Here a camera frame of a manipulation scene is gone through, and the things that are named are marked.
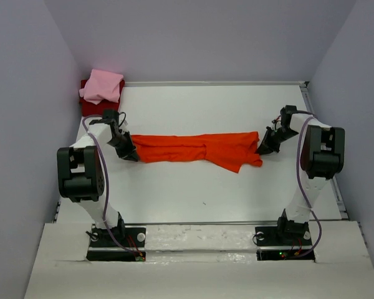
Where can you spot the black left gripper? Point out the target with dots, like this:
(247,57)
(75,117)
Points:
(129,152)

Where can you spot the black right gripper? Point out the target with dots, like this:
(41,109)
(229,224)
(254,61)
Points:
(267,146)

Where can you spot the orange t shirt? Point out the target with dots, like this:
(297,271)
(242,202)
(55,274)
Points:
(229,151)

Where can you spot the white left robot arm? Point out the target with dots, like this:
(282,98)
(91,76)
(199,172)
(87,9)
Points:
(83,173)

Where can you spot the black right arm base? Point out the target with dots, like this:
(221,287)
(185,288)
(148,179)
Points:
(283,246)

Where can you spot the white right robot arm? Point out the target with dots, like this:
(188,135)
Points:
(320,156)

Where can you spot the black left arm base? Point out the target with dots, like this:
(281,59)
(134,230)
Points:
(130,248)

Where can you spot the dark red folded t shirt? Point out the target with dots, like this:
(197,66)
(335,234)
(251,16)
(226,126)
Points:
(91,109)

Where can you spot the pink folded t shirt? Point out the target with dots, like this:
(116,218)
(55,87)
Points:
(102,85)

